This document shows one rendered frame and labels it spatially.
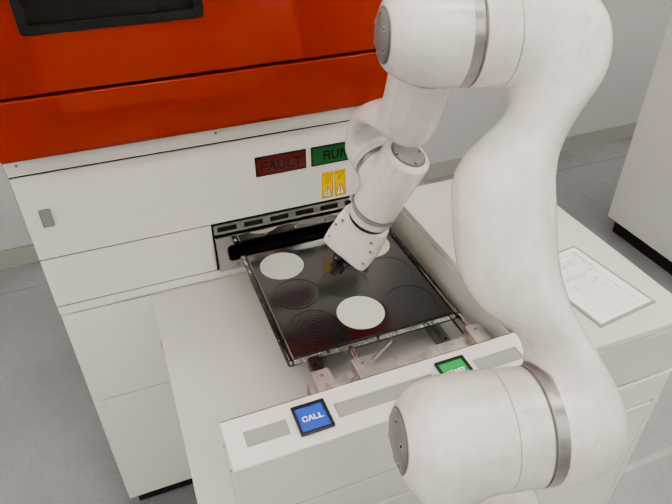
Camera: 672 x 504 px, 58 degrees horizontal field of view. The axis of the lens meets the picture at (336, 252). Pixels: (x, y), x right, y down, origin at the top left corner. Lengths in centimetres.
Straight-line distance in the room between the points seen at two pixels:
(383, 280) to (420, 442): 79
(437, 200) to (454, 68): 92
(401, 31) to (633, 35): 350
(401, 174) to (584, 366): 47
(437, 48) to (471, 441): 35
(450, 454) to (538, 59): 37
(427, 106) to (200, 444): 71
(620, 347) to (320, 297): 59
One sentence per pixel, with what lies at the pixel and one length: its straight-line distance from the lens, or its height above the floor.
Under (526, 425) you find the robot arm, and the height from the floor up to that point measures 128.
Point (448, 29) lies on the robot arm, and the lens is 57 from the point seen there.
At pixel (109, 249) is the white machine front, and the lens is 139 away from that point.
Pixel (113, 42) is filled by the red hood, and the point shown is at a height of 141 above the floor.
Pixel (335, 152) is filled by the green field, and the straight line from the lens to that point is 139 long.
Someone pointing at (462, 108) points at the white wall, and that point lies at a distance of 345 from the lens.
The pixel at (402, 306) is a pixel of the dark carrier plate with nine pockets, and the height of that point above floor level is 90.
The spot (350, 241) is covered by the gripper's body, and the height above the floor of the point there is 109.
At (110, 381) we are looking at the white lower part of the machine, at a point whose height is 58.
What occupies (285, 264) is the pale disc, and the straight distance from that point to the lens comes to 137.
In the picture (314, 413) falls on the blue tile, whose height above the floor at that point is 96.
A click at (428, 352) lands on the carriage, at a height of 88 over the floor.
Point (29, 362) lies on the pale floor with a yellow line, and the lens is 267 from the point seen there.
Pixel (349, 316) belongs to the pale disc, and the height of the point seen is 90.
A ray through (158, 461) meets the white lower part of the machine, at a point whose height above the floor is 21.
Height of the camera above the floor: 174
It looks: 37 degrees down
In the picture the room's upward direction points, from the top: straight up
